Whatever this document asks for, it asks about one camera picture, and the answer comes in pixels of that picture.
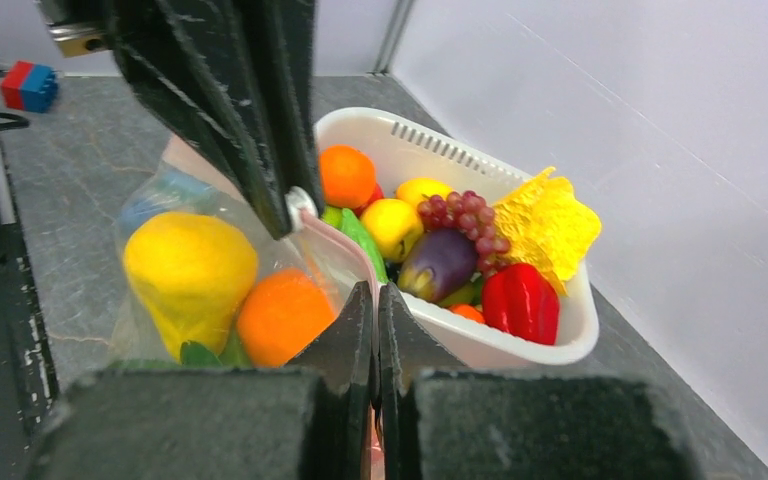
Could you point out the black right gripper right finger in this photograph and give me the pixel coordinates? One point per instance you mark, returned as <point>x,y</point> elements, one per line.
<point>440,420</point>

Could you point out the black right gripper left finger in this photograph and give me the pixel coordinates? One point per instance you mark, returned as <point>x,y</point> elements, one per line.
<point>307,420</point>

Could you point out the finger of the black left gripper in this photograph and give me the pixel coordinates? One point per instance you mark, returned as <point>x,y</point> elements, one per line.
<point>184,62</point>
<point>280,40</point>

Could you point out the orange fruit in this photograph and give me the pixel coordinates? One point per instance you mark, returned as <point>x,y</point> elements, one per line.
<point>283,314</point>

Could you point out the green leafy bok choy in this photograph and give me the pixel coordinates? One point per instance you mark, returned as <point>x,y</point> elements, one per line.
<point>195,354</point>

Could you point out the clear zip top bag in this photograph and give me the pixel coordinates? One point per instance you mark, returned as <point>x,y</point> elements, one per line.
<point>186,182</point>

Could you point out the yellow lemon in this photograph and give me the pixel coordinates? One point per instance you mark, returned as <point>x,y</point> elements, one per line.
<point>190,272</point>

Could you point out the white plastic basket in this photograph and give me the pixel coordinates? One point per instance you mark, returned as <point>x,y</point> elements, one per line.
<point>412,163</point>

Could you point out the small orange pepper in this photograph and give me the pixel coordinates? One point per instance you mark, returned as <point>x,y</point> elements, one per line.
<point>468,311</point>

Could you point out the red bell pepper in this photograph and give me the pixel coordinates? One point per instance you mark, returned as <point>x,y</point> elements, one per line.
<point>520,302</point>

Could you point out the red and blue block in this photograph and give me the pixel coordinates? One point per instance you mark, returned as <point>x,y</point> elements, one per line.
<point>29,87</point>

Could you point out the small orange tangerine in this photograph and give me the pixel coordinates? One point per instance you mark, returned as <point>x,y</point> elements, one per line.
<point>348,176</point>

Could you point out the dark purple eggplant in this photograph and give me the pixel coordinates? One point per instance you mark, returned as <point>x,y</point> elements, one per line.
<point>441,262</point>

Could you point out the green apple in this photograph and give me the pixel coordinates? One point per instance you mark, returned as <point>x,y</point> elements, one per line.
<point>332,216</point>

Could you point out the green cucumber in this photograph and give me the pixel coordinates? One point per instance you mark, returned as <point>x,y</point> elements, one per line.
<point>351,226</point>

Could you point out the purple grapes bunch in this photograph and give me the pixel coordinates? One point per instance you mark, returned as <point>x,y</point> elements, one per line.
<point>471,215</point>

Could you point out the yellow corn cob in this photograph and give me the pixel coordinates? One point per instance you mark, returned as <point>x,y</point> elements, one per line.
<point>547,227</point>

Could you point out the aluminium frame rail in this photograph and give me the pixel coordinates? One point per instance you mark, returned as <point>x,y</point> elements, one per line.
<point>392,38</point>

